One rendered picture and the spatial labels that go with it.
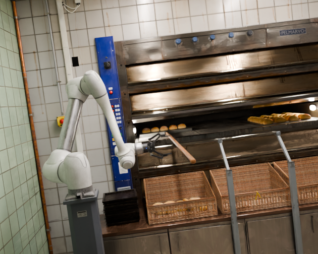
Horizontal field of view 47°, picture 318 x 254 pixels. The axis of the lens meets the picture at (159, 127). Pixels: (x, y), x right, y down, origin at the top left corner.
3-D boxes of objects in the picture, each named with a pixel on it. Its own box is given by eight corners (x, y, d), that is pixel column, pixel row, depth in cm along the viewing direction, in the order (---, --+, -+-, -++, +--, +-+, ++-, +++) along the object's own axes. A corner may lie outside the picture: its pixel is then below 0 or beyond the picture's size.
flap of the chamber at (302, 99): (131, 120, 312) (133, 123, 331) (334, 94, 317) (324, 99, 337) (131, 117, 312) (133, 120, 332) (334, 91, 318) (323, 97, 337)
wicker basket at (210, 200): (146, 207, 331) (142, 178, 328) (207, 199, 333) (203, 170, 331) (148, 226, 282) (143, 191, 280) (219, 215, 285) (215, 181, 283)
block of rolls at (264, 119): (246, 121, 407) (246, 116, 406) (288, 116, 408) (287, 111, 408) (264, 125, 346) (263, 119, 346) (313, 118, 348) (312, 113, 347)
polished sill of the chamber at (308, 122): (135, 146, 334) (135, 142, 334) (326, 122, 340) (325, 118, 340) (135, 147, 328) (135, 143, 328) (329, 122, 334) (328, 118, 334)
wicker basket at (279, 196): (211, 199, 333) (208, 169, 331) (272, 191, 334) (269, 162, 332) (222, 215, 285) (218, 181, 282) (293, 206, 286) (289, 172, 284)
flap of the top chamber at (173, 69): (127, 85, 323) (125, 65, 329) (324, 61, 329) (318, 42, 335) (127, 83, 319) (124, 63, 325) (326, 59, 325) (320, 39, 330)
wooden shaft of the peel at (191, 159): (196, 164, 198) (196, 158, 197) (191, 164, 197) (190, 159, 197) (168, 134, 368) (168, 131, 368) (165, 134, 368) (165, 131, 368)
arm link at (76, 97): (54, 181, 228) (34, 179, 242) (74, 186, 240) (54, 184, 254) (82, 71, 250) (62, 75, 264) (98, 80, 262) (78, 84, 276)
